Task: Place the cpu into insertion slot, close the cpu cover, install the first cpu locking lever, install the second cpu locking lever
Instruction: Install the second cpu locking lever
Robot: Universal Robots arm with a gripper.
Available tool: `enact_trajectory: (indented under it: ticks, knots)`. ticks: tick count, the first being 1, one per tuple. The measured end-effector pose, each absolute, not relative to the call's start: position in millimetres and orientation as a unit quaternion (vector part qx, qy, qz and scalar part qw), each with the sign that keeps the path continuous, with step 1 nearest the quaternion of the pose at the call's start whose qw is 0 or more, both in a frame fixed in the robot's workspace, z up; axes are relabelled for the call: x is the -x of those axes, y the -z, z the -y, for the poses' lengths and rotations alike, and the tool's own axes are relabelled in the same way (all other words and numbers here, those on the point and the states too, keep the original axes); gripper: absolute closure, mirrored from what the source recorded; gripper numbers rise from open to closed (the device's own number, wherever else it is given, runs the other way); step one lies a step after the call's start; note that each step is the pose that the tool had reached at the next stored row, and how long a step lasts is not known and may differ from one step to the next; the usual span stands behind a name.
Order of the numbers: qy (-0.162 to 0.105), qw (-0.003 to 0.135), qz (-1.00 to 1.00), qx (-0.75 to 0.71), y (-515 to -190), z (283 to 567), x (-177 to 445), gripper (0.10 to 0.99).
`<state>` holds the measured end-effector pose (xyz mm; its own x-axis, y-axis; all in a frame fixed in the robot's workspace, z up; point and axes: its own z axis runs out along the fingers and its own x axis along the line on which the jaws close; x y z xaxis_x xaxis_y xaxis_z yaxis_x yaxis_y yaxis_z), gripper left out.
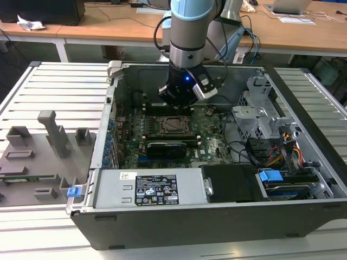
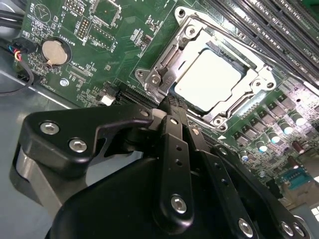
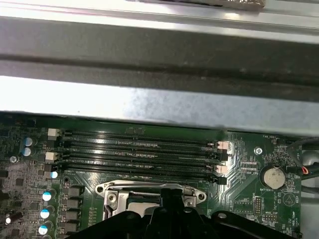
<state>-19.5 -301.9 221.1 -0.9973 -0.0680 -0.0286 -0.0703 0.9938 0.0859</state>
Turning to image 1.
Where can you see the silver green CPU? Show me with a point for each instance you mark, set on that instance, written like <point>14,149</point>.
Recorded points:
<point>176,124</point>

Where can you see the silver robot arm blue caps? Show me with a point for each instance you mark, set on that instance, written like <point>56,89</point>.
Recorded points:
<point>187,29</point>

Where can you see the black RAM slot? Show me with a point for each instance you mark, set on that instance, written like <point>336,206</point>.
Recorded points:
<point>151,111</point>
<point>151,107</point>

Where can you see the CPU socket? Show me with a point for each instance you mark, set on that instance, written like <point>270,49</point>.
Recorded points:
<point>162,132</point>

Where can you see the blue expansion slot clip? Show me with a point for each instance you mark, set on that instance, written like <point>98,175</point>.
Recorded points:
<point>110,124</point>
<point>105,158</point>
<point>108,139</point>
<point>107,147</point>

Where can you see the blue expansion slot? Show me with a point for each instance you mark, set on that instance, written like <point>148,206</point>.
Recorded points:
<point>143,163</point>

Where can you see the green RAM stick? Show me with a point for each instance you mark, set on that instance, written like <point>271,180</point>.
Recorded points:
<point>193,141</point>
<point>40,177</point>

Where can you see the black graphics card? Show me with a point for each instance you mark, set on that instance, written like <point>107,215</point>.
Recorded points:
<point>165,150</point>

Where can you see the white barcode sticker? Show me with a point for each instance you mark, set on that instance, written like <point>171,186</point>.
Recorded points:
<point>202,151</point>

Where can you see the green motherboard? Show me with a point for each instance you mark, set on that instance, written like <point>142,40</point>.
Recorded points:
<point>214,146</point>

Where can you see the small white box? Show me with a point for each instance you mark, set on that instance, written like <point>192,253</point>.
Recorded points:
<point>239,57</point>

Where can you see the metal drive cage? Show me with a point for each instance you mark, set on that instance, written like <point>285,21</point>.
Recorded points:
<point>245,122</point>

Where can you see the brown cardboard box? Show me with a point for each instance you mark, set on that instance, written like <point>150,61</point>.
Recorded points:
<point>114,52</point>

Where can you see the silver chipset heatsink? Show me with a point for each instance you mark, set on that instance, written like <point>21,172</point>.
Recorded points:
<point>195,165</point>

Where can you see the white paper sheet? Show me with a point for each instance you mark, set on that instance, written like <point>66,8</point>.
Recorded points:
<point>149,10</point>
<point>296,20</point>

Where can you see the black power adapter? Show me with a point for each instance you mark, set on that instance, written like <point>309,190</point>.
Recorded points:
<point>137,5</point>

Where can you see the black plastic shroud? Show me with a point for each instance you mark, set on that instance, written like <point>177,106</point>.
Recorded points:
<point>233,181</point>

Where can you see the white lumpy object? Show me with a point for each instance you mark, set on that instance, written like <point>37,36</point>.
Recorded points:
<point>248,6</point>

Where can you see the grey power supply unit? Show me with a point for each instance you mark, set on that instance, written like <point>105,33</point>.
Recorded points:
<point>114,189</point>

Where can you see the hard disk in blue carrier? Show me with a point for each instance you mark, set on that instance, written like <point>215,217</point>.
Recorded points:
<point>269,178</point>

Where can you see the silver laptop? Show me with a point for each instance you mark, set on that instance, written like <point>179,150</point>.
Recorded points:
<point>291,5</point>

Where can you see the black open PC case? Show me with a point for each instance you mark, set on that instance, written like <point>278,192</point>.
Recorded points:
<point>189,230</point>

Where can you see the blue case latch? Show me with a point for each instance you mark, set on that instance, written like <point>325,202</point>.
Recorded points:
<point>73,192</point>

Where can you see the teal plastic container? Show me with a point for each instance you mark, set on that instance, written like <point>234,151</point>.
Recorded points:
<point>326,67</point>

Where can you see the grey parts rack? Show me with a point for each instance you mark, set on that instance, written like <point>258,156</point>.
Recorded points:
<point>40,162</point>

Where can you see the black box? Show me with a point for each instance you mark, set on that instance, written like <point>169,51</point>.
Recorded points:
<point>40,10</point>

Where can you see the crumpled white paper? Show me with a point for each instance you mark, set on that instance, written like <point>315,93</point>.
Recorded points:
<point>29,25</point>

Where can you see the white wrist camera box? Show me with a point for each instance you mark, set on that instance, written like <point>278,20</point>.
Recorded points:
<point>202,93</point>

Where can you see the black ribbed plastic bracket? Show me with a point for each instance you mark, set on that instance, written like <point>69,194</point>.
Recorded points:
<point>257,151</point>

